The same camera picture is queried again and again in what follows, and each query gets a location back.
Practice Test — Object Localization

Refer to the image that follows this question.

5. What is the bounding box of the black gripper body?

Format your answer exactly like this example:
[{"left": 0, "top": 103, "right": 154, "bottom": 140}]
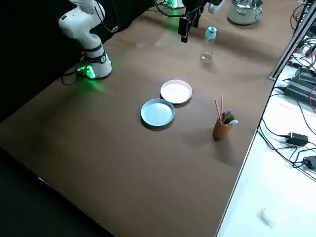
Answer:
[{"left": 184, "top": 0, "right": 208, "bottom": 16}]

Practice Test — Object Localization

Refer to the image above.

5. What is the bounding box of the light-blue lid with strap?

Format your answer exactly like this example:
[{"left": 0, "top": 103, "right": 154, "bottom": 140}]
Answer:
[{"left": 205, "top": 26, "right": 218, "bottom": 44}]

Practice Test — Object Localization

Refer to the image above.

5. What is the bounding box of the clear glass jar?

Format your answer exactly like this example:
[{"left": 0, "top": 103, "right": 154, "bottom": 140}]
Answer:
[{"left": 199, "top": 37, "right": 216, "bottom": 64}]

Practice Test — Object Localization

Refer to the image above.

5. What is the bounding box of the glass pot lid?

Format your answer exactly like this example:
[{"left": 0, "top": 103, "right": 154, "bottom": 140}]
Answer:
[{"left": 232, "top": 0, "right": 263, "bottom": 9}]

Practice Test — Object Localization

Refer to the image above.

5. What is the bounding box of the steel cooking pot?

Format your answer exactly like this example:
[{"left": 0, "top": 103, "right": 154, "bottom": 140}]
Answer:
[{"left": 226, "top": 0, "right": 264, "bottom": 26}]

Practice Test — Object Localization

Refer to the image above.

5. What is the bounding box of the pink plate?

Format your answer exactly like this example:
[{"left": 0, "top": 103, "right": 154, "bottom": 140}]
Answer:
[{"left": 160, "top": 79, "right": 194, "bottom": 105}]

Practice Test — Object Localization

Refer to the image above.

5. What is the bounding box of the light-blue plate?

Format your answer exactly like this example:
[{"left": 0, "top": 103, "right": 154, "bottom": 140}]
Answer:
[{"left": 140, "top": 98, "right": 176, "bottom": 128}]

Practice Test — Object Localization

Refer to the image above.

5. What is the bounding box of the brown utensil cup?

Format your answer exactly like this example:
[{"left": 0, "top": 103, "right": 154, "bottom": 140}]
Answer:
[{"left": 212, "top": 112, "right": 236, "bottom": 141}]

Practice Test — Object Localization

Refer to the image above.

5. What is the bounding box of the black power brick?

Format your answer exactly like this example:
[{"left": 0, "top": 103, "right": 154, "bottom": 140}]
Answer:
[
  {"left": 294, "top": 67, "right": 316, "bottom": 85},
  {"left": 283, "top": 77, "right": 316, "bottom": 110}
]

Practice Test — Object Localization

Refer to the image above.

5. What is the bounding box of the small black adapter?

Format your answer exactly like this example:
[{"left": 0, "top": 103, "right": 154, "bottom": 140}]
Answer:
[
  {"left": 286, "top": 132, "right": 310, "bottom": 147},
  {"left": 302, "top": 155, "right": 316, "bottom": 169}
]

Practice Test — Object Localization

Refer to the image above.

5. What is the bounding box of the small clear plastic box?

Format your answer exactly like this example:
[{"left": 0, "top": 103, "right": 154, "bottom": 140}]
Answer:
[{"left": 257, "top": 208, "right": 276, "bottom": 227}]

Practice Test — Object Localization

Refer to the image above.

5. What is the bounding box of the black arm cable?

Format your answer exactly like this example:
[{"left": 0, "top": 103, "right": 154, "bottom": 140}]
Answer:
[
  {"left": 93, "top": 0, "right": 120, "bottom": 33},
  {"left": 154, "top": 0, "right": 206, "bottom": 18}
]

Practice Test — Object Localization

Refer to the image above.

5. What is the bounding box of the aluminium frame post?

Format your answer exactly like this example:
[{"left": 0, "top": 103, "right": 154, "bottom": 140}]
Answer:
[{"left": 269, "top": 9, "right": 316, "bottom": 80}]

